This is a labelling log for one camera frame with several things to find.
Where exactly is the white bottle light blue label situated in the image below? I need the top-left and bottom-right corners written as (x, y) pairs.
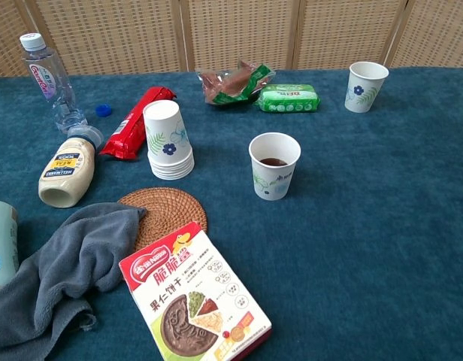
top-left (0, 199), bottom-right (20, 287)

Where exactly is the round rattan coaster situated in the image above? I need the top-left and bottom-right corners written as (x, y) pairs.
top-left (117, 187), bottom-right (208, 253)

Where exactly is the green snack packet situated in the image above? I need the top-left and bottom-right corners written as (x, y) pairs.
top-left (255, 83), bottom-right (322, 114)

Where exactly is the wicker folding screen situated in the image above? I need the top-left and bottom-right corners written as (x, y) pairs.
top-left (0, 0), bottom-right (463, 78)

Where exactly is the red biscuit packet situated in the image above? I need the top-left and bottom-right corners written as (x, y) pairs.
top-left (98, 86), bottom-right (177, 161)

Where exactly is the cream mayonnaise squeeze bottle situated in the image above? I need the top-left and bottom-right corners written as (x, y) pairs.
top-left (38, 125), bottom-right (104, 209)

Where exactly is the red white biscuit box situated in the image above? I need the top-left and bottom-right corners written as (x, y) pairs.
top-left (118, 220), bottom-right (273, 361)

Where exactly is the clear water bottle white cap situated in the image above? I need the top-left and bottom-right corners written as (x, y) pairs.
top-left (19, 32), bottom-right (89, 133)

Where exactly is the blue table cloth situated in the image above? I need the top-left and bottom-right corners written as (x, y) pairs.
top-left (0, 66), bottom-right (463, 361)

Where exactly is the stack of inverted paper cups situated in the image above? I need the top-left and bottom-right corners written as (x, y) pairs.
top-left (142, 99), bottom-right (195, 181)

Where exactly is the paper cup blue flower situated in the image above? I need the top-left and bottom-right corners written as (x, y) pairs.
top-left (344, 61), bottom-right (389, 114)

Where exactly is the grey towel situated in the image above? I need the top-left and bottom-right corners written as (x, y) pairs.
top-left (0, 202), bottom-right (147, 361)

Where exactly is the paper cup green print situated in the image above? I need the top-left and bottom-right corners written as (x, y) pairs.
top-left (248, 132), bottom-right (301, 202)

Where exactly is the clear bag of brown beans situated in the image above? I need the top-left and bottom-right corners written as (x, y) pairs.
top-left (196, 59), bottom-right (277, 108)

